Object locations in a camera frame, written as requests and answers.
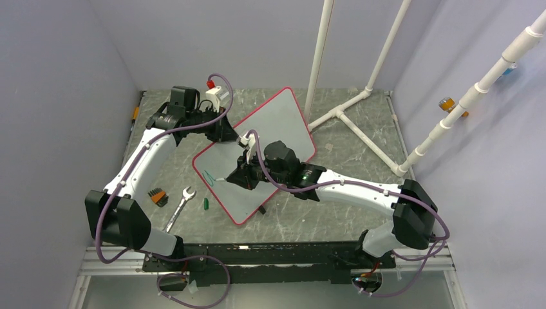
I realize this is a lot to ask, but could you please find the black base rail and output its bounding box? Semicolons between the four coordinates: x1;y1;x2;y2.
142;241;396;286

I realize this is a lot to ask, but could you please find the silver combination wrench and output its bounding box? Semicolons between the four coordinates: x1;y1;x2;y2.
162;186;196;233

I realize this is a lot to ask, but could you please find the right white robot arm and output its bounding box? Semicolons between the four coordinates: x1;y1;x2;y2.
225;141;437;267

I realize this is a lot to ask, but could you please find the orange yellow wall fitting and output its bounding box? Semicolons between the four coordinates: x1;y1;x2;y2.
438;97;457;113

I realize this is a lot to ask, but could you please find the white PVC diagonal pipe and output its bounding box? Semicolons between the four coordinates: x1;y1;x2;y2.
393;12;545;176

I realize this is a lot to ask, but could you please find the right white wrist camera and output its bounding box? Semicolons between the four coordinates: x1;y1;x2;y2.
238;131;257;165

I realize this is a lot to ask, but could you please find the blue wall fitting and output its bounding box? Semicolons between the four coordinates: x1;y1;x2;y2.
502;62;517;76

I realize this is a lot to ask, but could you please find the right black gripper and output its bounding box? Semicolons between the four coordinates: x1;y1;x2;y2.
228;147;290;190

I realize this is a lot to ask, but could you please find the orange black brush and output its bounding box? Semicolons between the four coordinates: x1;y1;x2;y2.
148;188;169;207

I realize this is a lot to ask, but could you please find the purple cable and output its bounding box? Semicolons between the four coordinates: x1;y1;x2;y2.
93;73;234;265
245;129;451;262

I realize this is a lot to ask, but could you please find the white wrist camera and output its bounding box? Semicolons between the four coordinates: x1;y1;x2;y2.
238;131;257;165
205;86;229;112

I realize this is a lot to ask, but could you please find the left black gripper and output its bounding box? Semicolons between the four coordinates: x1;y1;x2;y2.
187;106;240;143

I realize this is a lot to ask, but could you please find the red framed whiteboard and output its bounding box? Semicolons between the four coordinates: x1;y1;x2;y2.
191;87;317;227

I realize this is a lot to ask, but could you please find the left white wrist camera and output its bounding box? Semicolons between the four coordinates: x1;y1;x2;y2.
205;86;229;112

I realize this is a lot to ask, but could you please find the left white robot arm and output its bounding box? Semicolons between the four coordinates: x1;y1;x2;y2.
84;86;238;270

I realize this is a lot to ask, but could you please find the white PVC pipe frame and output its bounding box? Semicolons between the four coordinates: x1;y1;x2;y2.
303;0;413;178

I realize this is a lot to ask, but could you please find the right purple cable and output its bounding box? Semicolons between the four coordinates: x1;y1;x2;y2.
245;129;451;262

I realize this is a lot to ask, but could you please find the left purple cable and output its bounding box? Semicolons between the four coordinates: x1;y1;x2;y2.
93;73;234;265

